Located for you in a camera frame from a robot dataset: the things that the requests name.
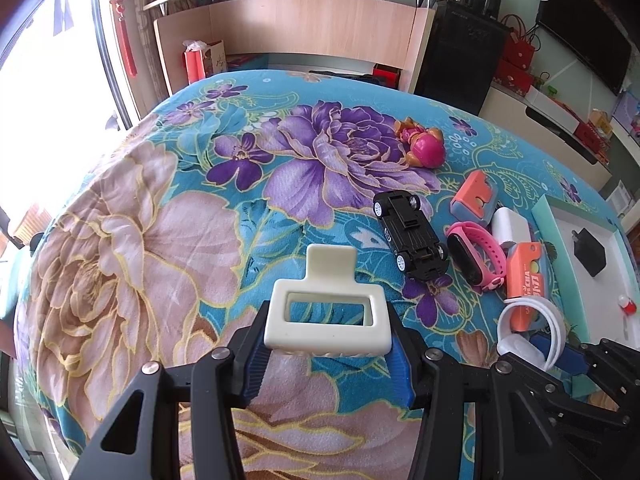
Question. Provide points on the red gift bag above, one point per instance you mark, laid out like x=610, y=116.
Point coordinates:
x=519, y=42

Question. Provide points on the black charger plug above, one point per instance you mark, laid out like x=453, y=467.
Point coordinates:
x=590, y=255

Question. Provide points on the black toy car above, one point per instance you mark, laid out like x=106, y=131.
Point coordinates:
x=410, y=235

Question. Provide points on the white flat box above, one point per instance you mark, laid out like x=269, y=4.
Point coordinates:
x=547, y=102

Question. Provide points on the cream hair claw clip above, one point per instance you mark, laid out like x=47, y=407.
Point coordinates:
x=325, y=335

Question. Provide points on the white charger plug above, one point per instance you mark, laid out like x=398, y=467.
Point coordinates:
x=510, y=225

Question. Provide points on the beige carton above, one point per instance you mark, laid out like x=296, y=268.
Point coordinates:
x=216, y=60

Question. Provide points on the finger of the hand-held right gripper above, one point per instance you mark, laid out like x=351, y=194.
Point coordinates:
x=562, y=360
x=612, y=360

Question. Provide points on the pink smart band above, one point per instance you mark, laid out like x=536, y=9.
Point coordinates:
x=487, y=255

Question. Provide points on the small red box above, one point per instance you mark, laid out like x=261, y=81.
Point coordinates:
x=387, y=75

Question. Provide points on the red hanging ornament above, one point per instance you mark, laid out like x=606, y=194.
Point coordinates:
x=124, y=20

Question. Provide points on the black water dispenser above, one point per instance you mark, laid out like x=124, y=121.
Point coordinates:
x=460, y=55

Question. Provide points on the black television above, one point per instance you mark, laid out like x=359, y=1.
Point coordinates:
x=585, y=25

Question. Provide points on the pink doll toy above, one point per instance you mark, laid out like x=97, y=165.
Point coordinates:
x=425, y=147

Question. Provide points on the wall poster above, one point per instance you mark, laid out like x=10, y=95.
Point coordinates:
x=627, y=110

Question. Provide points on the red gift box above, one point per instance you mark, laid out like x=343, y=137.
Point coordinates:
x=512, y=80

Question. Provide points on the patterned curtain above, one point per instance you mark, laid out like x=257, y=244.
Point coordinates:
x=150, y=35

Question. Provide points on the red flat boxes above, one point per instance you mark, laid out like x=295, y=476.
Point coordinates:
x=592, y=137

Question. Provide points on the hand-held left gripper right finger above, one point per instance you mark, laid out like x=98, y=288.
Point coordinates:
x=402, y=370

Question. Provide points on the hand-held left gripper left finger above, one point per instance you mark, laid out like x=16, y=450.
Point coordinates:
x=257, y=370

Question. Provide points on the red paper bag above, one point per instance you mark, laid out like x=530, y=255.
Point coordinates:
x=195, y=67

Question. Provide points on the white television stand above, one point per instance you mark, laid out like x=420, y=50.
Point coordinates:
x=550, y=140

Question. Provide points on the small red and white bottle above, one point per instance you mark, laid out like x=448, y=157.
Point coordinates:
x=629, y=306

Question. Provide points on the teal rimmed white tray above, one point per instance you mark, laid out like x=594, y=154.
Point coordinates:
x=600, y=300

